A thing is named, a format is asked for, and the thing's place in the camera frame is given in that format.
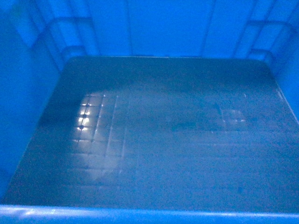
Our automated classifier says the large blue plastic crate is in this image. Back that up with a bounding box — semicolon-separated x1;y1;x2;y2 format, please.
0;0;299;224

